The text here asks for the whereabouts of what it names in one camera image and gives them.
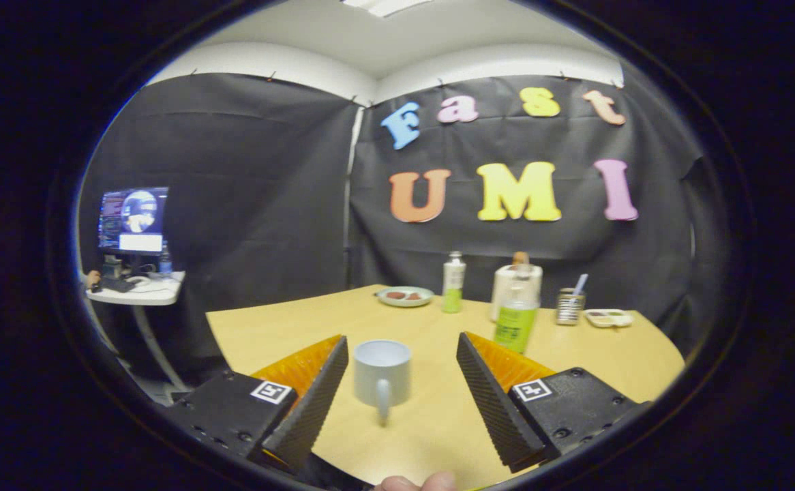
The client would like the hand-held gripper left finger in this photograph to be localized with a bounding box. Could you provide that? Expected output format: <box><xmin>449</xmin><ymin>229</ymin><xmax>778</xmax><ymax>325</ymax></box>
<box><xmin>166</xmin><ymin>334</ymin><xmax>350</xmax><ymax>475</ymax></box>

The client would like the white divided snack dish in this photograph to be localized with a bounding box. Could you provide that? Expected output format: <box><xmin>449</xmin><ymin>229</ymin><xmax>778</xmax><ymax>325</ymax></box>
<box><xmin>584</xmin><ymin>308</ymin><xmax>635</xmax><ymax>329</ymax></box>

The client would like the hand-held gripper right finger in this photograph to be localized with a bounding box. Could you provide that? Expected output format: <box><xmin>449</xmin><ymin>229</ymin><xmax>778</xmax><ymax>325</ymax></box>
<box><xmin>455</xmin><ymin>331</ymin><xmax>644</xmax><ymax>473</ymax></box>

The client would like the ceiling light panel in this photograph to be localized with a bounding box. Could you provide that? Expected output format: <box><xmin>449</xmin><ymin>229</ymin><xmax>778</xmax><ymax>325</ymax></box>
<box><xmin>342</xmin><ymin>0</ymin><xmax>432</xmax><ymax>18</ymax></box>

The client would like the white cup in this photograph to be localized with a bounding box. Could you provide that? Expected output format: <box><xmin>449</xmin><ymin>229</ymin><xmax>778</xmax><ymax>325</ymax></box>
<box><xmin>353</xmin><ymin>340</ymin><xmax>413</xmax><ymax>428</ymax></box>

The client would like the metal wire utensil holder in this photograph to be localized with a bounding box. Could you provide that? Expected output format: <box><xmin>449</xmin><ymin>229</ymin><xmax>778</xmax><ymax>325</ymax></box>
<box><xmin>556</xmin><ymin>288</ymin><xmax>580</xmax><ymax>326</ymax></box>

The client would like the white toaster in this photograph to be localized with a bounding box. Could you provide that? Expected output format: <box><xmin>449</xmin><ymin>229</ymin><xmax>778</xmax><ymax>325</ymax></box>
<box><xmin>490</xmin><ymin>264</ymin><xmax>543</xmax><ymax>323</ymax></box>

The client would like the black backdrop cloth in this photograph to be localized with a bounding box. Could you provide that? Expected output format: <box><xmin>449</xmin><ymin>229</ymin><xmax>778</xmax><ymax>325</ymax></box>
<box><xmin>78</xmin><ymin>72</ymin><xmax>712</xmax><ymax>383</ymax></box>

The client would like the computer monitor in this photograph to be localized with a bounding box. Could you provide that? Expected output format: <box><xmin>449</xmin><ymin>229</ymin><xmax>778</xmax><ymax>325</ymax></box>
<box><xmin>97</xmin><ymin>186</ymin><xmax>170</xmax><ymax>257</ymax></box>

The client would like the pale green plate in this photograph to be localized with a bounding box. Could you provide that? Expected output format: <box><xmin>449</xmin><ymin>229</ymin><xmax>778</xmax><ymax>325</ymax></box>
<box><xmin>376</xmin><ymin>286</ymin><xmax>435</xmax><ymax>308</ymax></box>

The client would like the wooden table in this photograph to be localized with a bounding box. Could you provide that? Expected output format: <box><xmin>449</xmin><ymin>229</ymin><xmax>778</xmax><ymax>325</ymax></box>
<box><xmin>205</xmin><ymin>284</ymin><xmax>686</xmax><ymax>490</ymax></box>

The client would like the green label juice bottle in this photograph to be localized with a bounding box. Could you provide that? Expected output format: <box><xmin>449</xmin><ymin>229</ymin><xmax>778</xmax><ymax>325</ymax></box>
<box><xmin>494</xmin><ymin>263</ymin><xmax>541</xmax><ymax>355</ymax></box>

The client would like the capped green label bottle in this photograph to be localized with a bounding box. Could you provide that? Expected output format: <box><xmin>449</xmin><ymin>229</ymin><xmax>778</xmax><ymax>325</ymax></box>
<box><xmin>442</xmin><ymin>251</ymin><xmax>467</xmax><ymax>314</ymax></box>

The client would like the white side desk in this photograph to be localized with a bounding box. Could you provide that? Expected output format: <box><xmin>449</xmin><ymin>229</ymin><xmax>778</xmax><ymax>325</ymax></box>
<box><xmin>85</xmin><ymin>271</ymin><xmax>187</xmax><ymax>389</ymax></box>

